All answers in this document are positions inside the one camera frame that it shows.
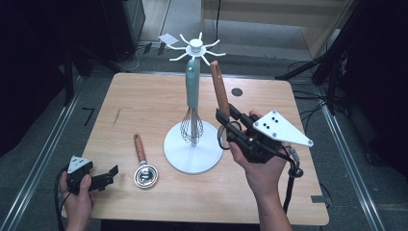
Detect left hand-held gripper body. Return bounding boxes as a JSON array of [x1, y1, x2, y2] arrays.
[[65, 155, 97, 195]]

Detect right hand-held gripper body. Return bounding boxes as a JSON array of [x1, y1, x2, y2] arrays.
[[225, 109, 315, 165]]

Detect wooden-handled metal measuring scoop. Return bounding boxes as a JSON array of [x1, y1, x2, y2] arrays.
[[133, 133, 160, 190]]

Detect wooden-handled mesh strainer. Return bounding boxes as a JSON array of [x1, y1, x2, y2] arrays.
[[209, 60, 242, 152]]

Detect white utensil rack stand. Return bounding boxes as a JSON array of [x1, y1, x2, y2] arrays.
[[163, 31, 227, 175]]

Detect teal-handled wire whisk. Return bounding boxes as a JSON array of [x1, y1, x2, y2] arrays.
[[179, 58, 205, 145]]

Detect person's left hand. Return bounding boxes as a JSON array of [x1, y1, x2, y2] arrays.
[[60, 173, 96, 231]]

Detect person's right hand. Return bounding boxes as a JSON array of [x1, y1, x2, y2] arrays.
[[228, 110, 293, 200]]

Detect black metal stand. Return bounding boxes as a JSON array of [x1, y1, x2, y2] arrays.
[[274, 0, 379, 116], [62, 44, 77, 108]]

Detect white paper sheet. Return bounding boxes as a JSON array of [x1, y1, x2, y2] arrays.
[[157, 33, 180, 46]]

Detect light wooden furniture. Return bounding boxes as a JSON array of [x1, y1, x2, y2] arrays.
[[201, 0, 355, 60]]

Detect dark cabinet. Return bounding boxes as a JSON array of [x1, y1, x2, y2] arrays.
[[101, 0, 146, 63]]

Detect left hand-held gripper cable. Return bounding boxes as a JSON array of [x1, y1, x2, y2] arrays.
[[53, 166, 71, 231]]

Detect hand-held gripper cable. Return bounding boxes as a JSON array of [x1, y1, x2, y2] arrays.
[[53, 166, 71, 231], [281, 144, 305, 216]]

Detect metal floor rail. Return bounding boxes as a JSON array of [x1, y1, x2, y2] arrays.
[[0, 76, 83, 231], [316, 86, 388, 231]]

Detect right hand-held gripper cable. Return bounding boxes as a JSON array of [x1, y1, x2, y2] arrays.
[[281, 144, 305, 216]]

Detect black floor cables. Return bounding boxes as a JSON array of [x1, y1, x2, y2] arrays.
[[287, 60, 349, 131]]

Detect black hanging cable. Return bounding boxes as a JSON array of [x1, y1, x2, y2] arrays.
[[210, 0, 223, 50]]

